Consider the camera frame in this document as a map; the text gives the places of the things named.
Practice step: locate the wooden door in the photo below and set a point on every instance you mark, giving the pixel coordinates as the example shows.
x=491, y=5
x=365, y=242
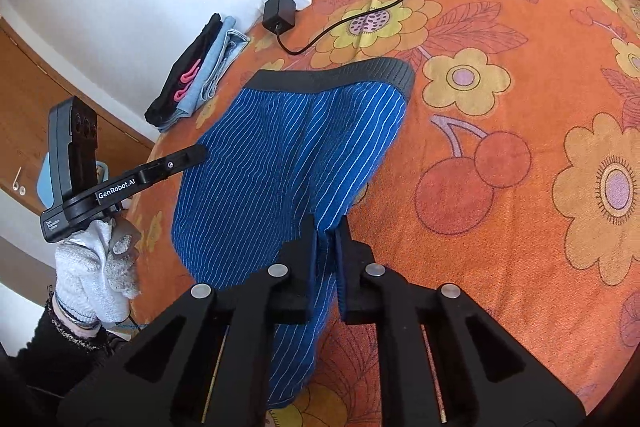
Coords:
x=30, y=117

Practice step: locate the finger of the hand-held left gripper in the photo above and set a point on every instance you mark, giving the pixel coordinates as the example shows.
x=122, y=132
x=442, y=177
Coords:
x=170, y=164

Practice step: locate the orange floral blanket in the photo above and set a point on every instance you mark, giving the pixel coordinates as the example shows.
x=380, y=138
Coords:
x=500, y=132

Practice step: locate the blue striped pants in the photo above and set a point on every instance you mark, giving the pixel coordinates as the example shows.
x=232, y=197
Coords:
x=280, y=147

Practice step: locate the black folded garment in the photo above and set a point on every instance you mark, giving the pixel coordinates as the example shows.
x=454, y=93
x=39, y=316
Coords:
x=185, y=72

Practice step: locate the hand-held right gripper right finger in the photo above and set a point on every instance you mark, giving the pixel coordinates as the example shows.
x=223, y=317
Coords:
x=341, y=257

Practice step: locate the stack of folded clothes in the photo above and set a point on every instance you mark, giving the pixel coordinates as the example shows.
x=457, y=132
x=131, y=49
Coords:
x=220, y=57

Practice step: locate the person's left forearm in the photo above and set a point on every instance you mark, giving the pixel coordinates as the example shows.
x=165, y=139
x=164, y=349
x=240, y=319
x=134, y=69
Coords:
x=55, y=352

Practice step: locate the person's left hand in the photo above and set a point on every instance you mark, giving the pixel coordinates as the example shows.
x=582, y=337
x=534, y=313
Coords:
x=100, y=267

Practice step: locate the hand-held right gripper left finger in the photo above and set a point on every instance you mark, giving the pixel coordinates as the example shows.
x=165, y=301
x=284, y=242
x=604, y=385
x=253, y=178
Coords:
x=313, y=252

